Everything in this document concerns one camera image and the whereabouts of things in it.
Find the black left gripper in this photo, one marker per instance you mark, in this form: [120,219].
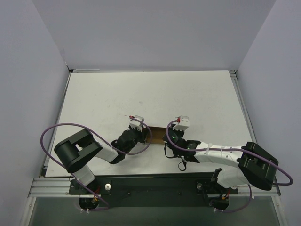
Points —
[143,134]

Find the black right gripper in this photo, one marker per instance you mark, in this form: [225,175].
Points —
[166,137]

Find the brown paper box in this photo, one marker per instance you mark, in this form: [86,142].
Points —
[157,135]

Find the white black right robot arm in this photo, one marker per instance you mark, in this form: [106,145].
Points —
[224,155]

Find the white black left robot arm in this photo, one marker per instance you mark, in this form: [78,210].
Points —
[77,150]

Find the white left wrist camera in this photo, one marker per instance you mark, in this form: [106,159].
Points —
[136,122]

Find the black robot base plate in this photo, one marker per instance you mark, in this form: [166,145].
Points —
[162,190]

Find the aluminium table edge rail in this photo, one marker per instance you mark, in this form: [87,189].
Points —
[249,129]

